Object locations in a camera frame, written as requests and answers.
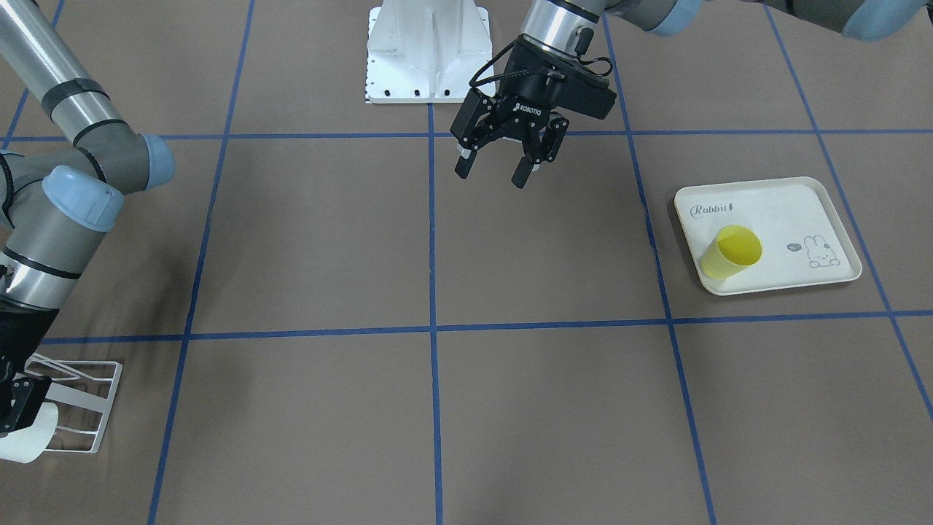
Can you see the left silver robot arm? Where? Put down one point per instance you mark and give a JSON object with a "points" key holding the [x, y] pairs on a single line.
{"points": [[567, 28]]}

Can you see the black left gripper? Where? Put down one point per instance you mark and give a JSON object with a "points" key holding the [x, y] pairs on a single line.
{"points": [[522, 109]]}

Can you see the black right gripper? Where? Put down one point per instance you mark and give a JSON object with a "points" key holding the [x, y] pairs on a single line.
{"points": [[22, 337]]}

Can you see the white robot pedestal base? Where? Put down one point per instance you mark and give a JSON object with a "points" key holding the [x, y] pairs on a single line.
{"points": [[425, 52]]}

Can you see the cream plastic tray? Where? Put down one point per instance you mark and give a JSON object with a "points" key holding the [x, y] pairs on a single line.
{"points": [[804, 240]]}

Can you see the cream white plastic cup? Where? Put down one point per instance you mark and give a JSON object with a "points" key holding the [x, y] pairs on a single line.
{"points": [[26, 445]]}

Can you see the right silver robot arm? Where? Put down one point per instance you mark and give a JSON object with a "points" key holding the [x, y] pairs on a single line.
{"points": [[59, 205]]}

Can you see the yellow plastic cup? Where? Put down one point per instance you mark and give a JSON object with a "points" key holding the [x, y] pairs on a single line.
{"points": [[733, 249]]}

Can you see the white wire cup rack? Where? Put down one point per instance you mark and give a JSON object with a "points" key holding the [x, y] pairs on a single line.
{"points": [[84, 393]]}

